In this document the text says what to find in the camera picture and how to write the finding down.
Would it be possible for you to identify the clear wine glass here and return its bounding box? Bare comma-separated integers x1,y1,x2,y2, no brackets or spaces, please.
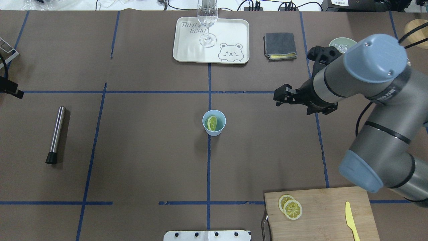
197,0,218,48

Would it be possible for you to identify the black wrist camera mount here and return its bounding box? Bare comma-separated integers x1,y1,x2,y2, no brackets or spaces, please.
306,46,343,65

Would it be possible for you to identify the wooden cutting board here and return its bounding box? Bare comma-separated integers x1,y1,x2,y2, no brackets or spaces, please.
264,187,380,241

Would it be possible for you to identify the white rack at edge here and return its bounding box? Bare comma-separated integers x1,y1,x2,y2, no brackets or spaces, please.
0,38,19,69

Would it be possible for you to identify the yellow plastic knife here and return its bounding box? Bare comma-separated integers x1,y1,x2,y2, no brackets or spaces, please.
344,201,360,241

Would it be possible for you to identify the folded grey yellow cloth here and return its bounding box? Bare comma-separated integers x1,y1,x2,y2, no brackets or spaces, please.
263,32,298,61

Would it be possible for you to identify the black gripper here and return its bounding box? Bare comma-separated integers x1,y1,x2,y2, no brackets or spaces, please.
274,78,338,115

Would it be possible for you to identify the black power strip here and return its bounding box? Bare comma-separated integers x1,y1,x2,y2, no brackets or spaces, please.
238,0,299,12

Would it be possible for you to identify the cream bear tray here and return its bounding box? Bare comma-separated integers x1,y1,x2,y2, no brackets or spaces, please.
173,17,250,64

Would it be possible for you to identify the round wooden board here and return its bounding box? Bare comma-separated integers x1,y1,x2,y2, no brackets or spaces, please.
405,19,428,50

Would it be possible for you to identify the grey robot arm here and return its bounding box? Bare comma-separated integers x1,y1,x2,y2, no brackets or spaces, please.
1,37,408,206

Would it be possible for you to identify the light blue paper cup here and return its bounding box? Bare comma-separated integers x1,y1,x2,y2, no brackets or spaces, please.
202,110,226,136

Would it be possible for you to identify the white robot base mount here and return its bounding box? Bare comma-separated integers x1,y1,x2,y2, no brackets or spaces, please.
163,230,252,241

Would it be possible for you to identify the steel muddler black tip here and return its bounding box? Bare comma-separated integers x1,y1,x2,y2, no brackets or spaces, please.
45,106,66,165

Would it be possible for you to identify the green bowl of ice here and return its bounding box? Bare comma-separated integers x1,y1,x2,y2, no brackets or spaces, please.
329,37,357,54

